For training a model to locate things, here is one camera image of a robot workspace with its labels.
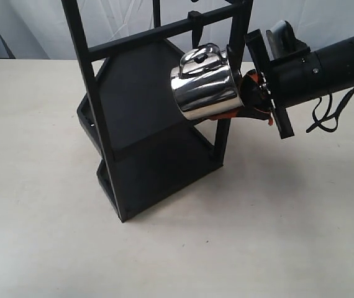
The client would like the black shelf rack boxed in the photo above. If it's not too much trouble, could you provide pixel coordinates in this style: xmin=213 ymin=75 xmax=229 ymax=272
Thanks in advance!
xmin=62 ymin=1 xmax=253 ymax=222

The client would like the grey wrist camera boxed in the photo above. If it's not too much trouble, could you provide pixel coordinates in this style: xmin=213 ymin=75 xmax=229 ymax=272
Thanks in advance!
xmin=266 ymin=20 xmax=311 ymax=60

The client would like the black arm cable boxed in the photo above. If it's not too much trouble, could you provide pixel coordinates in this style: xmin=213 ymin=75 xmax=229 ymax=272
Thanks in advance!
xmin=306 ymin=81 xmax=354 ymax=134

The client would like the shiny steel mug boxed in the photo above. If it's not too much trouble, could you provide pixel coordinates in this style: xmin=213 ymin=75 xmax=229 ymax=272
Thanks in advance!
xmin=170 ymin=43 xmax=243 ymax=121

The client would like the white backdrop cloth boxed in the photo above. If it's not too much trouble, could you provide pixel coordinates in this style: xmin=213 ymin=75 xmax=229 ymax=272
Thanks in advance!
xmin=0 ymin=1 xmax=354 ymax=60

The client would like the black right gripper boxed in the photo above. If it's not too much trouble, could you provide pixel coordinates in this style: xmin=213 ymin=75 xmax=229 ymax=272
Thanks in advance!
xmin=208 ymin=29 xmax=320 ymax=139

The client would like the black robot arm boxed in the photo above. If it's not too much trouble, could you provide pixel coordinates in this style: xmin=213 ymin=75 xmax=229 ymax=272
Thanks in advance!
xmin=211 ymin=27 xmax=354 ymax=139

